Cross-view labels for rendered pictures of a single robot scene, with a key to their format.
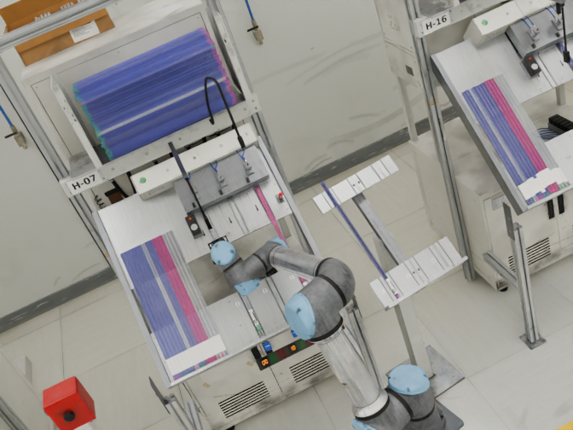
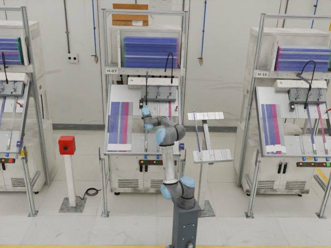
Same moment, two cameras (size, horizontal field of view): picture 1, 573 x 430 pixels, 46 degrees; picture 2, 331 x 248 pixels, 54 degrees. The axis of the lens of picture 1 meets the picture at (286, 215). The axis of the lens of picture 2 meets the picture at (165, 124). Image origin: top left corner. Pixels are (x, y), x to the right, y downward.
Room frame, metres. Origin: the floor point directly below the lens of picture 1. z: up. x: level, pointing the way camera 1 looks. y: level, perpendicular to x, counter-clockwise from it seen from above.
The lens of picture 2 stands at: (-0.75, -0.16, 2.20)
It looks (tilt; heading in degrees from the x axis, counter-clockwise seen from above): 25 degrees down; 5
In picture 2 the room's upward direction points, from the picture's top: 2 degrees clockwise
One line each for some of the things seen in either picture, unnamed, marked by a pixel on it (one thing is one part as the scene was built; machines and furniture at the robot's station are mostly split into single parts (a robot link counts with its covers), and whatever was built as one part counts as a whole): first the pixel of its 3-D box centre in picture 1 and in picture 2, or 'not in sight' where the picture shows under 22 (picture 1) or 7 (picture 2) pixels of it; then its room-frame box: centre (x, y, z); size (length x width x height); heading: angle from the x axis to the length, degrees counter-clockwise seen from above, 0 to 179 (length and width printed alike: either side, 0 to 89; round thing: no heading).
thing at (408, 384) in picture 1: (409, 390); (186, 186); (1.35, -0.15, 0.72); 0.13 x 0.12 x 0.14; 119
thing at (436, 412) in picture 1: (418, 412); (186, 198); (1.35, -0.16, 0.60); 0.15 x 0.15 x 0.10
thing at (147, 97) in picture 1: (156, 93); (150, 52); (2.31, 0.27, 1.52); 0.51 x 0.13 x 0.27; 97
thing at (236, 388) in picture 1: (247, 318); (144, 157); (2.42, 0.35, 0.31); 0.70 x 0.65 x 0.62; 97
